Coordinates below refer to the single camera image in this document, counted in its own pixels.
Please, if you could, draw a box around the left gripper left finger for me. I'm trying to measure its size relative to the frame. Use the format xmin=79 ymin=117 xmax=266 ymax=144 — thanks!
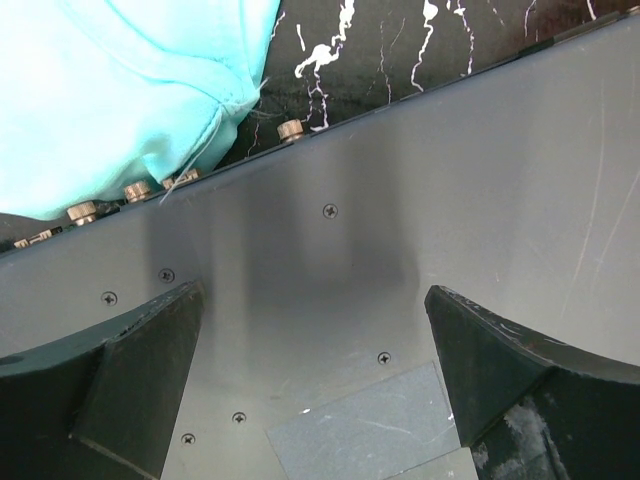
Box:
xmin=1 ymin=281 xmax=205 ymax=479

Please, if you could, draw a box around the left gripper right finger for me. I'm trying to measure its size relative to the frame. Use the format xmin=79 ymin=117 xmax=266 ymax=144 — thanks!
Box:
xmin=425 ymin=285 xmax=639 ymax=479

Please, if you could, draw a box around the folded teal cloth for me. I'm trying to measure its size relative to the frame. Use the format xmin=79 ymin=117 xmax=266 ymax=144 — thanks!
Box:
xmin=1 ymin=1 xmax=280 ymax=220

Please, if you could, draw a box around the dark grey network switch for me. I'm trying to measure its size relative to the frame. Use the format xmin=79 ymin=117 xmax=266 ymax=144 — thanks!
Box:
xmin=1 ymin=8 xmax=639 ymax=479

